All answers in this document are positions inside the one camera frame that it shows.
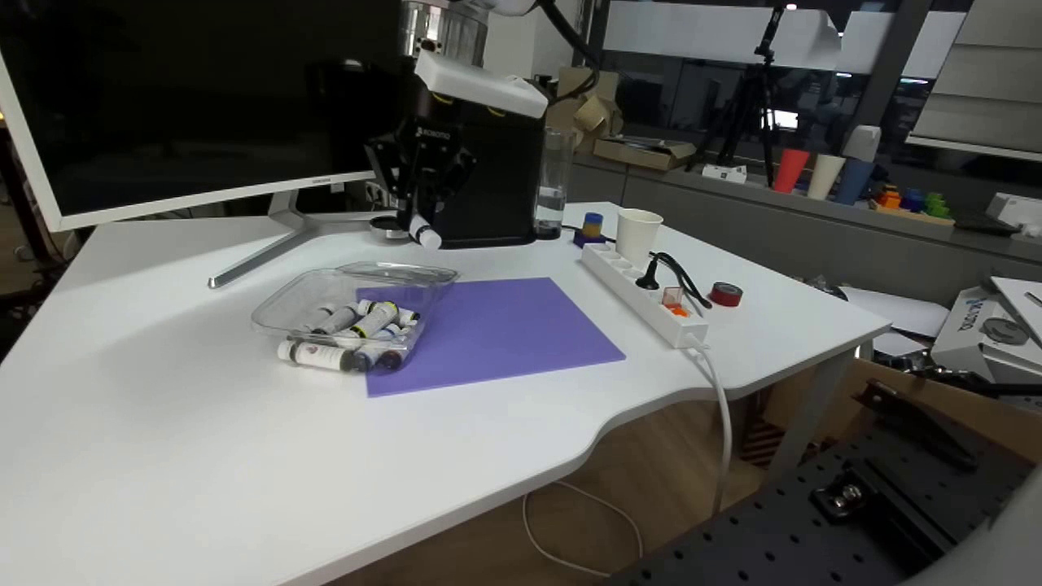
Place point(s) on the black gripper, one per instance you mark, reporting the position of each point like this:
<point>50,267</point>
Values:
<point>444,137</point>

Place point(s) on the white vial with dark cap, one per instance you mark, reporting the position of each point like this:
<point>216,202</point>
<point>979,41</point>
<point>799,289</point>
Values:
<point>392,358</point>
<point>375,321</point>
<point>426,232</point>
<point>313,357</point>

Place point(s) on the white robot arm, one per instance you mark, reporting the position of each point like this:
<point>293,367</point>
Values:
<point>478,84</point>

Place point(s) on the black box appliance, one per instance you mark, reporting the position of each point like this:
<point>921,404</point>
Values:
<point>506,179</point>

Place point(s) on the small blue orange object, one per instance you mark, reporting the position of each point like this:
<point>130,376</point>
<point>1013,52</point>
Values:
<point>593,225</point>

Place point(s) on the small white box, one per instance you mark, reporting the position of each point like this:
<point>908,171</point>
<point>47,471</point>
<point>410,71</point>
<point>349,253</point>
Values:
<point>1013,212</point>

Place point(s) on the silver monitor stand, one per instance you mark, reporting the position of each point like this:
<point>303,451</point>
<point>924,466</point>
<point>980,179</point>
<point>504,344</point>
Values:
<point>272,244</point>

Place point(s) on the purple rectangular mat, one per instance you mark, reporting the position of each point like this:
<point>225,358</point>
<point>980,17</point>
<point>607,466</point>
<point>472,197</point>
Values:
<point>501,328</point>

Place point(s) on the clear plastic bag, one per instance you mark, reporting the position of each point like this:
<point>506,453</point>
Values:
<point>289,312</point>

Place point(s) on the cardboard boxes pile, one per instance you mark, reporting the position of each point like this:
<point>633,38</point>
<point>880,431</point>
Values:
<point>587,102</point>

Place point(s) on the white paper cup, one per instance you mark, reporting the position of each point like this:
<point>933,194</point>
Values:
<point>638,232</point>

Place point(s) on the white framed monitor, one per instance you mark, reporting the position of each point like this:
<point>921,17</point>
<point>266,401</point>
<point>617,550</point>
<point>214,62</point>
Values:
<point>197,99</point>

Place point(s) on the white power strip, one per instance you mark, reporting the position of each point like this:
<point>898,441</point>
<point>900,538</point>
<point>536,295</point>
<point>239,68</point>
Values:
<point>638,295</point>

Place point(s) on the red round tape roll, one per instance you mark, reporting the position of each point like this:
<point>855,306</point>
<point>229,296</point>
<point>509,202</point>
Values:
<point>728,295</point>

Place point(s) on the red plastic cup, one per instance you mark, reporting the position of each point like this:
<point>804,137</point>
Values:
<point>793,171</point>

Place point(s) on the white plastic cup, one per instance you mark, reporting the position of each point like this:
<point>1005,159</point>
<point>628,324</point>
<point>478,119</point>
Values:
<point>825,178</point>

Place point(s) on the blue plastic cup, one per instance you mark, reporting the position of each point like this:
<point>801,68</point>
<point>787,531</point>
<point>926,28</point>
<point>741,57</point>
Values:
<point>855,184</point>

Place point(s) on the white table leg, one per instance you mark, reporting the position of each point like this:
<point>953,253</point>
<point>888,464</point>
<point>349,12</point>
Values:
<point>810,413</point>

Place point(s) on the orange small toy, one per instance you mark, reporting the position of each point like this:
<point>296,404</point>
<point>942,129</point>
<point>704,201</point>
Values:
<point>891,201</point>

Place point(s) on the green small toy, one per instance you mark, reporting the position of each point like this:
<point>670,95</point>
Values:
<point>939,202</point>

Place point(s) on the black perforated board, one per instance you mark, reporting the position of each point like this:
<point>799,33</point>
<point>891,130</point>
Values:
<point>825,521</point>

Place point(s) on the stack of printed papers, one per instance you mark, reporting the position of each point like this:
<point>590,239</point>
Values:
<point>993,328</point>

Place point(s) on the black camera tripod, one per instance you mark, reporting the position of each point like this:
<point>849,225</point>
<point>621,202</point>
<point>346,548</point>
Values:
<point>759,99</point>

